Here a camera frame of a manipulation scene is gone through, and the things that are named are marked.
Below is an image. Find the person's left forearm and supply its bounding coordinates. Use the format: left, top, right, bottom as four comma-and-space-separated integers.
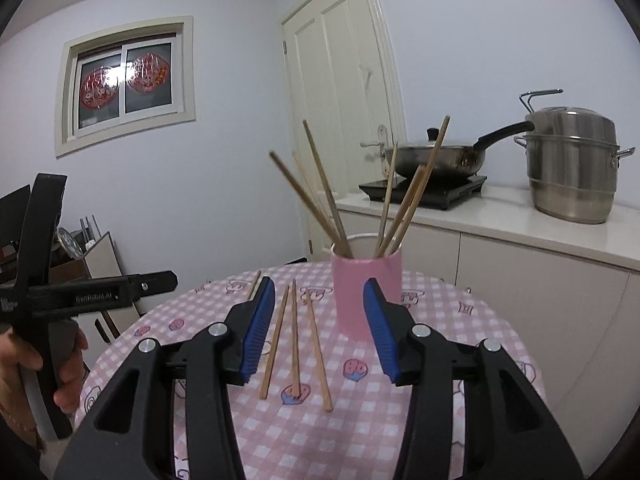
0, 402, 48, 480

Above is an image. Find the pink cup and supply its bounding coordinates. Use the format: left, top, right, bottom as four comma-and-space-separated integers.
330, 232, 403, 342

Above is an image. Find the black induction cooker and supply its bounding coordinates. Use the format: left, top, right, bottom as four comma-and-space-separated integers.
358, 174, 488, 211

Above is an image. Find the dark wooden desk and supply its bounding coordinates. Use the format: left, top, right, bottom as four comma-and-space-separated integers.
50, 255, 93, 281

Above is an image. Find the red paper window decoration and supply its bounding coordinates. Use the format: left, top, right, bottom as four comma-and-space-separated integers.
126, 52, 168, 95
80, 66, 121, 110

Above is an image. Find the glass wok lid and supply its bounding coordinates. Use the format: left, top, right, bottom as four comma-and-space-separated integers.
384, 127, 476, 153

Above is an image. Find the white kitchen cabinet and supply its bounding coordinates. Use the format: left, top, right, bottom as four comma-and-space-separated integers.
336, 184, 640, 466

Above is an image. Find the bunch of wooden chopsticks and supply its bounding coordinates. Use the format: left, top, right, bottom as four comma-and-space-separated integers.
269, 115, 451, 259

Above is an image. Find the cream framed window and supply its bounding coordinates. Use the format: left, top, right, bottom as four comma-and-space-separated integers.
55, 15, 198, 158

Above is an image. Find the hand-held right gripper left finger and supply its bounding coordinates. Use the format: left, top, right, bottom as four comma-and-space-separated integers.
52, 276, 277, 480

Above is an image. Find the cream panel door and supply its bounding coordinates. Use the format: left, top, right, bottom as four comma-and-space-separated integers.
280, 0, 408, 263

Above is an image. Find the round metal lid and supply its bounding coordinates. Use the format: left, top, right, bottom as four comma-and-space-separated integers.
57, 227, 83, 261

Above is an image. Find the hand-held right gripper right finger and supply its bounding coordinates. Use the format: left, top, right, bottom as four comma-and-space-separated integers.
362, 278, 585, 480

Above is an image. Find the steel wire rack handle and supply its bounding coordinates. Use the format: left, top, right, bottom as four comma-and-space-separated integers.
519, 89, 563, 113

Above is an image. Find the steel wok with black handle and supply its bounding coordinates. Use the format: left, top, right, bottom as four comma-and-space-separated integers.
382, 121, 536, 177

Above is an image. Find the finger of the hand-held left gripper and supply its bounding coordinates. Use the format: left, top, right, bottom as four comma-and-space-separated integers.
127, 270, 179, 303

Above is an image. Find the person's left hand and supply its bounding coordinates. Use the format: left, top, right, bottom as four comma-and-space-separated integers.
0, 330, 89, 436

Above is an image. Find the pink checkered bear tablecloth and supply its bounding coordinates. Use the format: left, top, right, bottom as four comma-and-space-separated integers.
74, 262, 548, 480

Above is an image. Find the white door handle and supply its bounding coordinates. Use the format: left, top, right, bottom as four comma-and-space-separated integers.
361, 124, 391, 177

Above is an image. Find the stainless steel steamer pot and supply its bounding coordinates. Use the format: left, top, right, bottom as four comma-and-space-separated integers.
515, 106, 636, 225

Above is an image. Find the black monitor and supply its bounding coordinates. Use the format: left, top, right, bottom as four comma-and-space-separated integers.
0, 185, 32, 261

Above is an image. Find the white board panel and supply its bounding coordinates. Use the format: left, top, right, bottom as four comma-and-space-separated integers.
82, 231, 141, 341

